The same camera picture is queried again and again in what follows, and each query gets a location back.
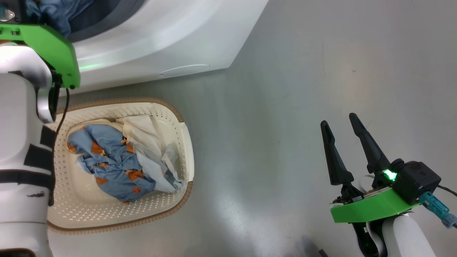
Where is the white front-load washing machine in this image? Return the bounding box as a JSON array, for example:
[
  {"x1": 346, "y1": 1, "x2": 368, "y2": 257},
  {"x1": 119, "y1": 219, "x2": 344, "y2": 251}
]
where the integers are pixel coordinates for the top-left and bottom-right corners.
[{"x1": 0, "y1": 0, "x2": 269, "y2": 94}]

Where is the grey rubber door gasket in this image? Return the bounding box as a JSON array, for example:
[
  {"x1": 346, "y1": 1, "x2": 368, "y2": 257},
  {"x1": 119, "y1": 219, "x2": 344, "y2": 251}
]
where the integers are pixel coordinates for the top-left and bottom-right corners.
[{"x1": 68, "y1": 0, "x2": 145, "y2": 42}]

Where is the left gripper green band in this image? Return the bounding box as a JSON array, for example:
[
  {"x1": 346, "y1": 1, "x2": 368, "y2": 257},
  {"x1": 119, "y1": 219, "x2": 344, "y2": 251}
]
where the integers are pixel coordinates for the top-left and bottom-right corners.
[{"x1": 0, "y1": 23, "x2": 80, "y2": 90}]

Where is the cream laundry basket brown rim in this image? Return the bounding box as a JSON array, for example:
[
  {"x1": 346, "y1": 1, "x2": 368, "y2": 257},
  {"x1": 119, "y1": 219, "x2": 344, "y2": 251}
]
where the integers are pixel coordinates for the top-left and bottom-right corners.
[{"x1": 46, "y1": 98, "x2": 195, "y2": 235}]

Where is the oval white filter cover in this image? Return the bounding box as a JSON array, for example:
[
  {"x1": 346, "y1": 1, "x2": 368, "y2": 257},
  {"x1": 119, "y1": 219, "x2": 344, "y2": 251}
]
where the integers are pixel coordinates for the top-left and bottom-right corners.
[{"x1": 160, "y1": 64, "x2": 211, "y2": 77}]

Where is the thin black right camera cable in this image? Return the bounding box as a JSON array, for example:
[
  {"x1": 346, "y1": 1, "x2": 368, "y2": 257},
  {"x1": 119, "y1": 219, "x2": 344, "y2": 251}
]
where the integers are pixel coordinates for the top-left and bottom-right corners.
[{"x1": 437, "y1": 185, "x2": 457, "y2": 197}]

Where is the teal right camera connector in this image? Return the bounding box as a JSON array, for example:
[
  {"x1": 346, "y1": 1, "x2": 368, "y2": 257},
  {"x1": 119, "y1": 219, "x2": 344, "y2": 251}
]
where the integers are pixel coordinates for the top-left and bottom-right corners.
[{"x1": 420, "y1": 191, "x2": 457, "y2": 229}]

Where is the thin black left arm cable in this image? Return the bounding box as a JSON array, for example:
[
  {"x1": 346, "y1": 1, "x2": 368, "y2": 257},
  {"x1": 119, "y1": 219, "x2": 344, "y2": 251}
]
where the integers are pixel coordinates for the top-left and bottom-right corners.
[{"x1": 48, "y1": 87, "x2": 70, "y2": 207}]

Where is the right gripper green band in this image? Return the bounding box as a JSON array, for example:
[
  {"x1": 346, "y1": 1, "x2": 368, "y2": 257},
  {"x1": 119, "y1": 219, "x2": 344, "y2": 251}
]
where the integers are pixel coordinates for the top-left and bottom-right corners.
[{"x1": 320, "y1": 113, "x2": 422, "y2": 224}]

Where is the cream pale blue garment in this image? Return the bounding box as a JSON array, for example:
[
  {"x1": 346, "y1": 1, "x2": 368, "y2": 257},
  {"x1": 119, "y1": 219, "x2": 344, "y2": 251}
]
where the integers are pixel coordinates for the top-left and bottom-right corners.
[{"x1": 107, "y1": 114, "x2": 185, "y2": 193}]

